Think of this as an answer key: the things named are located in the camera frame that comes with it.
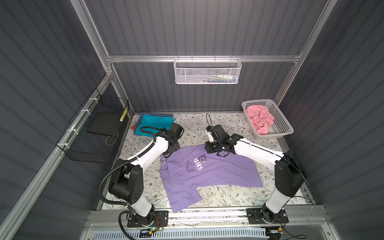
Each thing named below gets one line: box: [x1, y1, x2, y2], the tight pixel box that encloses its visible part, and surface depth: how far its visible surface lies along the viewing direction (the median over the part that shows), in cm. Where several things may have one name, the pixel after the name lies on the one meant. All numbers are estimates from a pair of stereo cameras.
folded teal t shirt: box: [134, 114, 174, 138], surface depth 111 cm
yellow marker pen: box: [119, 107, 128, 122], surface depth 84 cm
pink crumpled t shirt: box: [246, 105, 275, 135], surface depth 114 cm
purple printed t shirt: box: [159, 145, 264, 213], surface depth 90 cm
